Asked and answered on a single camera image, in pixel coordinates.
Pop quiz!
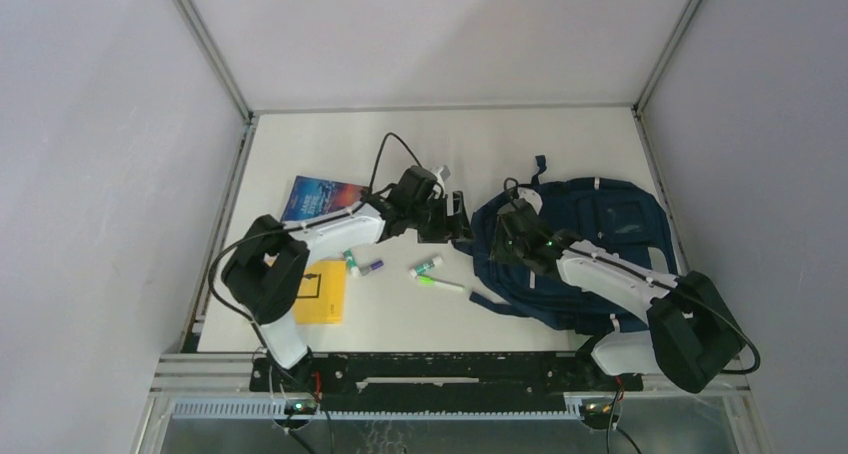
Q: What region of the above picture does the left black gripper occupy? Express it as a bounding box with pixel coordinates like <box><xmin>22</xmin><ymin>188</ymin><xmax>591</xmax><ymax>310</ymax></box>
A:
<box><xmin>408</xmin><ymin>192</ymin><xmax>475</xmax><ymax>244</ymax></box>

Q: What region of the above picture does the navy blue backpack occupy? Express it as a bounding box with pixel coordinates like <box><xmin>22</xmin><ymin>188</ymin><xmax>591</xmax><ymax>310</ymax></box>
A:
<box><xmin>453</xmin><ymin>176</ymin><xmax>678</xmax><ymax>335</ymax></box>

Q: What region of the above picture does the yellow paperback book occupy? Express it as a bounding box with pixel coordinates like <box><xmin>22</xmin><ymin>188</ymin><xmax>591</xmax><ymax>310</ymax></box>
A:
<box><xmin>293</xmin><ymin>260</ymin><xmax>347</xmax><ymax>325</ymax></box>

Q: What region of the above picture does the Jane Eyre paperback book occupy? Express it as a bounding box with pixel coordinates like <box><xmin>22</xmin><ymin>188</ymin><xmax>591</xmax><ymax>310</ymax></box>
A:
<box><xmin>280</xmin><ymin>175</ymin><xmax>365</xmax><ymax>222</ymax></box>

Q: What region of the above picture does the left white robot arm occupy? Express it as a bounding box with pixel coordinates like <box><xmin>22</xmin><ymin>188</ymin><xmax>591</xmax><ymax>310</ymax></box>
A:
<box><xmin>209</xmin><ymin>165</ymin><xmax>473</xmax><ymax>391</ymax></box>

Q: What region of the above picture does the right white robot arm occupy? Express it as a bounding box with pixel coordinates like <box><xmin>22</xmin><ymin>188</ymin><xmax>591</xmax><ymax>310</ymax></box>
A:
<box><xmin>492</xmin><ymin>199</ymin><xmax>761</xmax><ymax>393</ymax></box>

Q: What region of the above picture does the green capped marker pen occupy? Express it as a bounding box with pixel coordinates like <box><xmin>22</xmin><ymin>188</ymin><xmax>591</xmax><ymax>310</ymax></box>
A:
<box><xmin>416</xmin><ymin>275</ymin><xmax>467</xmax><ymax>292</ymax></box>

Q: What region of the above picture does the purple capped small tube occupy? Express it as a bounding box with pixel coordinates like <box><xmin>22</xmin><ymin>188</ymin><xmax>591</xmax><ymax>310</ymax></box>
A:
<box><xmin>359</xmin><ymin>260</ymin><xmax>384</xmax><ymax>276</ymax></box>

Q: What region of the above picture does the green white glue stick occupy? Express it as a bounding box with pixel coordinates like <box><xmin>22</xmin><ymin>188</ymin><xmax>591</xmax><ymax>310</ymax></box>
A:
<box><xmin>343</xmin><ymin>249</ymin><xmax>361</xmax><ymax>277</ymax></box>

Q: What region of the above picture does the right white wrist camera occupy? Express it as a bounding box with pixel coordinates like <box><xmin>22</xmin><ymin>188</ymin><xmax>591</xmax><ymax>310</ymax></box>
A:
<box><xmin>515</xmin><ymin>186</ymin><xmax>543</xmax><ymax>214</ymax></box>

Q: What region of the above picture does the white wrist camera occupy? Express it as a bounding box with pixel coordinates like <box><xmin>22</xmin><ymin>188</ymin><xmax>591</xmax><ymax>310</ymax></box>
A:
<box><xmin>515</xmin><ymin>186</ymin><xmax>543</xmax><ymax>214</ymax></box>
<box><xmin>429</xmin><ymin>165</ymin><xmax>451</xmax><ymax>198</ymax></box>

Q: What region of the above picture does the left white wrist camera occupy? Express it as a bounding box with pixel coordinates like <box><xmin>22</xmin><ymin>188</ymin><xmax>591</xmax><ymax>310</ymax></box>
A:
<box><xmin>429</xmin><ymin>165</ymin><xmax>451</xmax><ymax>198</ymax></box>

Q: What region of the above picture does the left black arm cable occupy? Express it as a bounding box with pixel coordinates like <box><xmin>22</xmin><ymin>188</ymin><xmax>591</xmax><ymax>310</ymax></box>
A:
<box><xmin>206</xmin><ymin>131</ymin><xmax>439</xmax><ymax>326</ymax></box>

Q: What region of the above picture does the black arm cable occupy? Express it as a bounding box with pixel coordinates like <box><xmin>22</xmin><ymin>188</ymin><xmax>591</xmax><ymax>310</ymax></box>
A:
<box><xmin>503</xmin><ymin>177</ymin><xmax>763</xmax><ymax>377</ymax></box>
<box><xmin>206</xmin><ymin>131</ymin><xmax>439</xmax><ymax>326</ymax></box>

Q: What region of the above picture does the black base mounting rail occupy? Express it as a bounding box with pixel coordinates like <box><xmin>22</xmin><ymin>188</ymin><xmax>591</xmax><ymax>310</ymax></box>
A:
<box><xmin>249</xmin><ymin>351</ymin><xmax>644</xmax><ymax>411</ymax></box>

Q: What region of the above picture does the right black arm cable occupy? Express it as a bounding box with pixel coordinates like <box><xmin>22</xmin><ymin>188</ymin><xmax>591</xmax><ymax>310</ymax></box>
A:
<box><xmin>503</xmin><ymin>177</ymin><xmax>763</xmax><ymax>377</ymax></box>

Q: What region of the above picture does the white slotted cable duct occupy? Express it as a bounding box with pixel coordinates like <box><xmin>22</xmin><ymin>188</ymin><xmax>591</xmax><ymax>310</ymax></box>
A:
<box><xmin>171</xmin><ymin>398</ymin><xmax>583</xmax><ymax>421</ymax></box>

